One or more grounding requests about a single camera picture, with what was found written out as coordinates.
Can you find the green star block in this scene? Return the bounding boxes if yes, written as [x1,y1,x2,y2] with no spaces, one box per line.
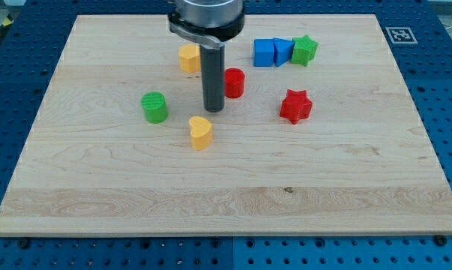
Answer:
[291,35,318,67]

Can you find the yellow heart block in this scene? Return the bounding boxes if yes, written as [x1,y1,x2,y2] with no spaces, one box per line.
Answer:
[189,115,213,151]
[178,43,200,73]

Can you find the blue cube block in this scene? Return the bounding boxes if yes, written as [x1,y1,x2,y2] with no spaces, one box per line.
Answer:
[253,39,275,67]

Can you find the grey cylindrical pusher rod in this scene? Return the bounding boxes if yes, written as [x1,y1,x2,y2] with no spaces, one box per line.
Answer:
[200,45,224,113]

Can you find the wooden board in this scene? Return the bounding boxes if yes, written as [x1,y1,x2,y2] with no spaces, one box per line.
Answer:
[0,14,452,237]

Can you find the red star block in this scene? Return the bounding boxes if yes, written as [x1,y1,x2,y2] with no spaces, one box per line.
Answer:
[279,89,313,125]

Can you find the blue triangle block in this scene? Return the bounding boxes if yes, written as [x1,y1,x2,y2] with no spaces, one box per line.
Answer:
[273,37,294,67]

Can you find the fiducial marker tag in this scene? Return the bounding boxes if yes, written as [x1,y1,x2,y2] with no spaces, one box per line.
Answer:
[385,26,417,44]

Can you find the yellow heart block lower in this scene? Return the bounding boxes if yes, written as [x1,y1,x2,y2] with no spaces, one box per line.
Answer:
[189,115,213,151]

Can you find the yellow heart block upper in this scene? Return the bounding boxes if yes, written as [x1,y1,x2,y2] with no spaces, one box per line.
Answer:
[178,43,200,73]

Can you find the green cylinder block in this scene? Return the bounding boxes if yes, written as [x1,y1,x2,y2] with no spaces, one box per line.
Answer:
[140,91,168,124]

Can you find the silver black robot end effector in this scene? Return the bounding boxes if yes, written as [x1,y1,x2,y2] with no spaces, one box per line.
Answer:
[167,0,245,50]

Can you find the red cylinder block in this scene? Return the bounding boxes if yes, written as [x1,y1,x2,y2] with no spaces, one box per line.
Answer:
[224,68,246,98]

